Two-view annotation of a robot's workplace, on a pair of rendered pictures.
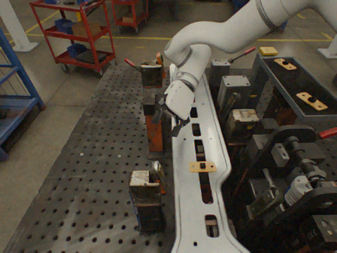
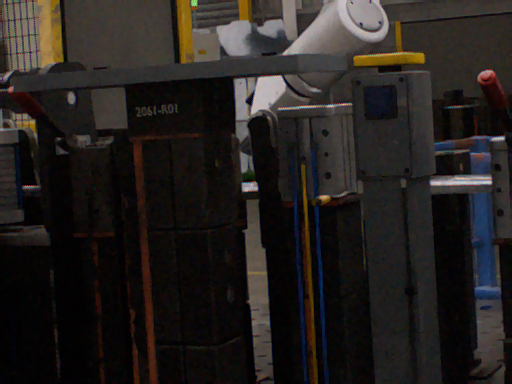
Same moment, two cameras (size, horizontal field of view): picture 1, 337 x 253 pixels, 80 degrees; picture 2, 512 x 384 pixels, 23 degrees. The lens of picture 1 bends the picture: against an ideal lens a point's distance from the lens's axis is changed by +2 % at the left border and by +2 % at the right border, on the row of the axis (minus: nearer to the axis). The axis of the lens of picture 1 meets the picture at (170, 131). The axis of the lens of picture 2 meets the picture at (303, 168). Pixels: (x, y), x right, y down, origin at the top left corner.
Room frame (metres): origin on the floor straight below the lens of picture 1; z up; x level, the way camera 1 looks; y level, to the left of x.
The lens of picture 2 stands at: (1.35, -1.67, 1.11)
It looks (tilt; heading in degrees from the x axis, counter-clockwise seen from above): 3 degrees down; 116
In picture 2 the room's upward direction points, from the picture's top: 4 degrees counter-clockwise
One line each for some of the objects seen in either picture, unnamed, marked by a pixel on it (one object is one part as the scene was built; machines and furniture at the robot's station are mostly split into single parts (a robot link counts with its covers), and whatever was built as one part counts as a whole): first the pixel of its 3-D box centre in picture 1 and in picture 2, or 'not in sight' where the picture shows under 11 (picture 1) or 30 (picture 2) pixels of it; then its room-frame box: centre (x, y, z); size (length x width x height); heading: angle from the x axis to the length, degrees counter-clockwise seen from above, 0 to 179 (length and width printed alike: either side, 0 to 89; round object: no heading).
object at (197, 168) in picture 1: (202, 165); not in sight; (0.36, -0.10, 1.01); 0.08 x 0.04 x 0.01; 91
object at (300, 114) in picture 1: (296, 82); (178, 73); (0.60, -0.43, 1.16); 0.37 x 0.14 x 0.02; 1
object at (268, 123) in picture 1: (251, 160); (148, 277); (0.46, -0.31, 0.90); 0.05 x 0.05 x 0.40; 1
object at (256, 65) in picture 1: (252, 96); (402, 276); (0.86, -0.43, 0.92); 0.08 x 0.08 x 0.44; 1
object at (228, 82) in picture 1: (225, 119); (327, 268); (0.70, -0.26, 0.90); 0.13 x 0.10 x 0.41; 91
